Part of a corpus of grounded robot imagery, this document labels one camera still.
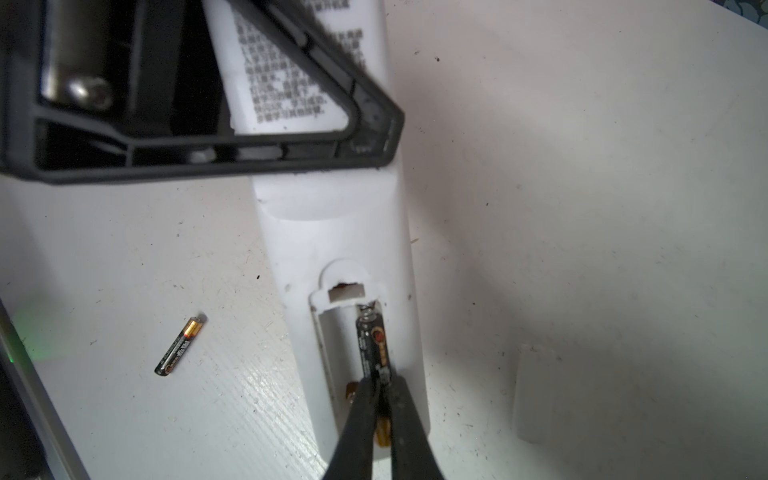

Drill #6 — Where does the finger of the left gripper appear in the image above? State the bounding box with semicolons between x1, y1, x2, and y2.
1;1;405;185

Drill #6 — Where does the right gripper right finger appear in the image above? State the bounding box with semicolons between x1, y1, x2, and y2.
381;375;444;480

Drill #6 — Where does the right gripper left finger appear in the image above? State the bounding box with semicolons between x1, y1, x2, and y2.
322;378;380;480

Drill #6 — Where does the aaa battery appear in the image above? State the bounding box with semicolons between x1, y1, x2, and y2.
154;314;208;377
355;302;392;448

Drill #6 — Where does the white remote control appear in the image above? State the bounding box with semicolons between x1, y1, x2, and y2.
203;1;429;460

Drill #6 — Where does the white battery cover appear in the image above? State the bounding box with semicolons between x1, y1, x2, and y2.
512;344;558;444

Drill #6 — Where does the aluminium front rail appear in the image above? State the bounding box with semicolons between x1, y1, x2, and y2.
1;309;90;479

